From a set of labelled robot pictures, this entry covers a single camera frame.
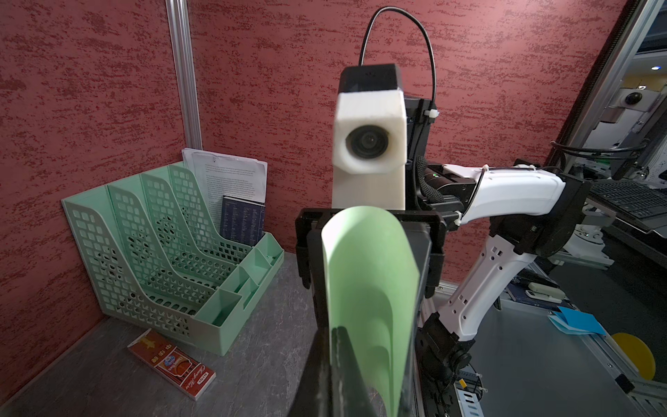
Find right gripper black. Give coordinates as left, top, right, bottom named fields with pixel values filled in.
left=295, top=208, right=447, bottom=313

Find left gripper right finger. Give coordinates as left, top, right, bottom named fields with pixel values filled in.
left=331, top=327, right=376, bottom=417

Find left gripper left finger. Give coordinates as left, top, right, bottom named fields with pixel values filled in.
left=288, top=328, right=332, bottom=417

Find light green square paper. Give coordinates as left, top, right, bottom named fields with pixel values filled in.
left=321, top=206, right=421, bottom=416

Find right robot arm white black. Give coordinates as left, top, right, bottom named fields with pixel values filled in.
left=289, top=90, right=589, bottom=416

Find red card box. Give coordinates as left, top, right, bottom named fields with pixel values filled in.
left=128, top=329, right=216, bottom=401

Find blue sticky note pad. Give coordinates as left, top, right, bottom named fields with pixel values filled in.
left=548, top=307, right=606, bottom=335

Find dark blue booklet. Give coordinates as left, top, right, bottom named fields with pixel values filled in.
left=220, top=196, right=266, bottom=246

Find green plastic file organizer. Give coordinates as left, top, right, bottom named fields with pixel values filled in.
left=62, top=163, right=285, bottom=355

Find white printed paper sheets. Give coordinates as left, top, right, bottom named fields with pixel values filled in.
left=182, top=148, right=269, bottom=230

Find black keyboard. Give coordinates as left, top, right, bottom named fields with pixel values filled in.
left=591, top=180, right=666, bottom=220

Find yellow round disc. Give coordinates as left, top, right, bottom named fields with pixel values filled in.
left=612, top=333, right=657, bottom=381

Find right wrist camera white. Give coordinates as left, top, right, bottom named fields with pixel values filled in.
left=332, top=64, right=407, bottom=210

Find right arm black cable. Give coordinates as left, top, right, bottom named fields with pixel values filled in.
left=358, top=6, right=439, bottom=173

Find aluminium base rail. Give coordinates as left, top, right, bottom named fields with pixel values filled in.
left=471, top=300, right=666, bottom=416

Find right aluminium corner post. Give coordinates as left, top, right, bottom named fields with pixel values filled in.
left=165, top=0, right=203, bottom=149

